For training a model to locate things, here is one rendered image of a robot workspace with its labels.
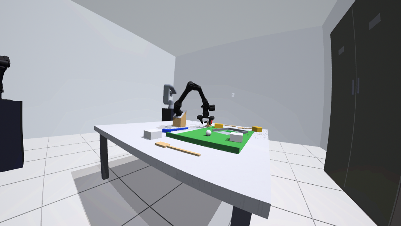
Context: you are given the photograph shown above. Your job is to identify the green flat mat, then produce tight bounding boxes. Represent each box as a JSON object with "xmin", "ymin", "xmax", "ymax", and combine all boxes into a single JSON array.
[{"xmin": 177, "ymin": 126, "xmax": 254, "ymax": 154}]

